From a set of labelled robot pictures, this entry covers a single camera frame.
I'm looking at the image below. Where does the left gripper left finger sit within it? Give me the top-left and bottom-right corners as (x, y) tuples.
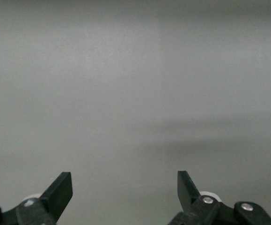
(0, 172), (73, 225)

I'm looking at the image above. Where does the dark grey table mat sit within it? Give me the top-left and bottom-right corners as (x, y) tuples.
(0, 0), (271, 225)

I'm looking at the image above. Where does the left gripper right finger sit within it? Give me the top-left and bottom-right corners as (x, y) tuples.
(168, 170), (271, 225)

